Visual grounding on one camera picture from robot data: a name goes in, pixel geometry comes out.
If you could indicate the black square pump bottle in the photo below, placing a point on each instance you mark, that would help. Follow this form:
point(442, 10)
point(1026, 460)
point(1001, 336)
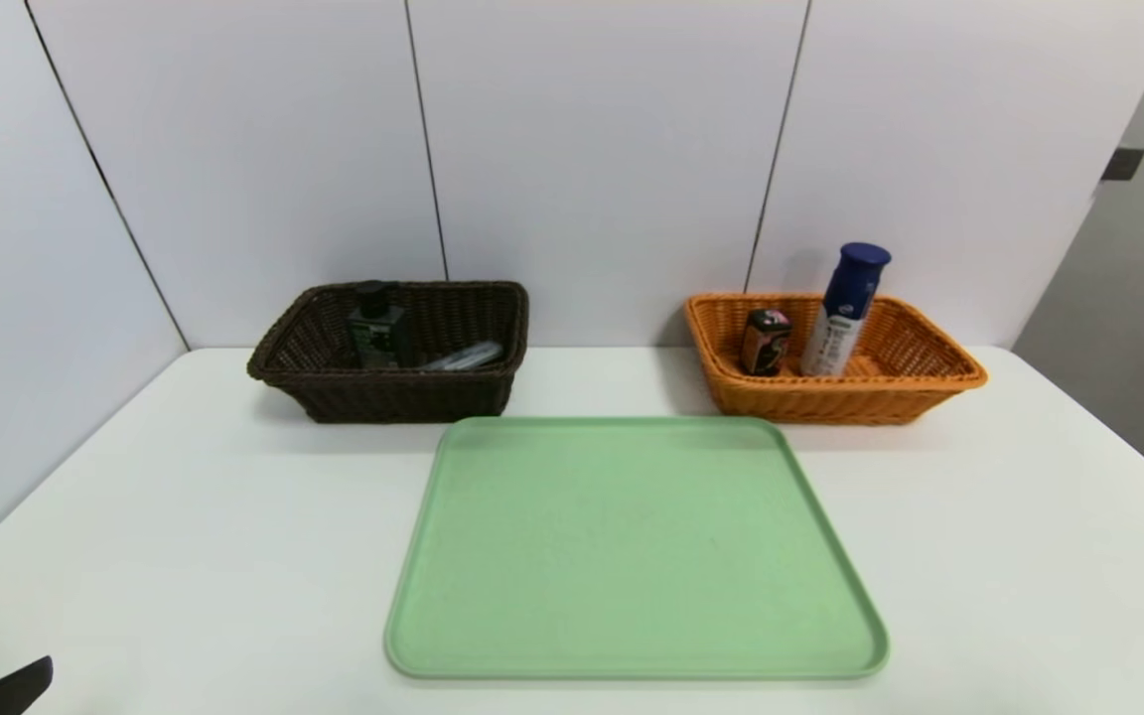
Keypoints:
point(375, 333)

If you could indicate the clear plastic compass case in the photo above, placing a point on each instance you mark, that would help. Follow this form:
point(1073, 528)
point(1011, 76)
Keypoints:
point(468, 356)

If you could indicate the black gum box with pink print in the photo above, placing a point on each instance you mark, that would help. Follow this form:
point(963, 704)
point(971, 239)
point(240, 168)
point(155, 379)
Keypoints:
point(763, 343)

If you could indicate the white bottle with blue cap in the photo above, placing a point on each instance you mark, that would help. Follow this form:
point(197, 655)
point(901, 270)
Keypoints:
point(845, 308)

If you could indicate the dark brown wicker basket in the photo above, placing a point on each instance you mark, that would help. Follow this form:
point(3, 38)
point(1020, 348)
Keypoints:
point(383, 397)

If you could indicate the orange wicker basket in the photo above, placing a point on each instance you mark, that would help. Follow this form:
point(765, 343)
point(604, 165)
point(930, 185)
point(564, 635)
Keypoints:
point(830, 402)

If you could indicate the light green plastic tray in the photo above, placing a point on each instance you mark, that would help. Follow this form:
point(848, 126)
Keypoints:
point(632, 556)

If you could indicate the dark square wall fixture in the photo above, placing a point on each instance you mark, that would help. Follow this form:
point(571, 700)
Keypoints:
point(1123, 164)

